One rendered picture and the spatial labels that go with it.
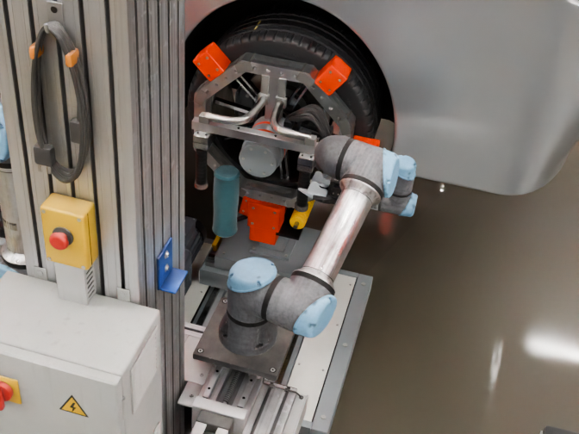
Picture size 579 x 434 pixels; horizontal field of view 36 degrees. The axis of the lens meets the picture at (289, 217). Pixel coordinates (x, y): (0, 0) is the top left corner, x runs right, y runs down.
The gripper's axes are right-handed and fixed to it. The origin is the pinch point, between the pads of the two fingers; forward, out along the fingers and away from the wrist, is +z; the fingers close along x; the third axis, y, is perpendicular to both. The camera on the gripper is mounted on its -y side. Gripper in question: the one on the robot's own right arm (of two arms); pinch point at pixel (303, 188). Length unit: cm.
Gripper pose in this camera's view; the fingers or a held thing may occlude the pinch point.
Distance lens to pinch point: 277.5
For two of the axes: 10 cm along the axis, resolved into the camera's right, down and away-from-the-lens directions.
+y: 0.8, -7.8, -6.2
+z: -9.6, -2.1, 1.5
